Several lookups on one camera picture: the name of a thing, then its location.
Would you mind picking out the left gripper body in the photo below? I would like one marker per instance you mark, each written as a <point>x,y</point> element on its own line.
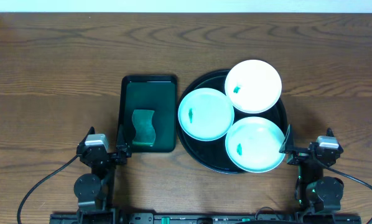
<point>110,156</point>

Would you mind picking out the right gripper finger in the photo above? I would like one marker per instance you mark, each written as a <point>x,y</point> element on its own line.
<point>288,144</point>
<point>329,132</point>

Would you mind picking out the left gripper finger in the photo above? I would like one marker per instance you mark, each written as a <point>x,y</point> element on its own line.
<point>120,140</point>
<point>90,131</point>

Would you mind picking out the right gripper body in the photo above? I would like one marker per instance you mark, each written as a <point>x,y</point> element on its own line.
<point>299,155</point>

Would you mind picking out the green sponge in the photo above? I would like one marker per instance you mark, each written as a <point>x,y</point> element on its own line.
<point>145,133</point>

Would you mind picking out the mint plate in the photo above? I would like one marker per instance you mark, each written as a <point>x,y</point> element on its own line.
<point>206,114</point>
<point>253,144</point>

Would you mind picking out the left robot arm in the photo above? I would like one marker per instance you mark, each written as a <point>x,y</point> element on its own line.
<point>95,190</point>

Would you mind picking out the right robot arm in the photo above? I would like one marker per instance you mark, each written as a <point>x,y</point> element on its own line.
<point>317,194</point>

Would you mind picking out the black rectangular tray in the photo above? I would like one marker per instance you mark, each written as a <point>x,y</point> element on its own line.
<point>150,92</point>

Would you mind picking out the mint plate front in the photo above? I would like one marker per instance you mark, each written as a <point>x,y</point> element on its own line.
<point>253,144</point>

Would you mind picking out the white plate with green stain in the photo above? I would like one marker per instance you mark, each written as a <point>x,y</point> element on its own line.
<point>253,86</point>

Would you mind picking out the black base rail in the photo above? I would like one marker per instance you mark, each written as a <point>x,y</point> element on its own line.
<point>150,218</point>

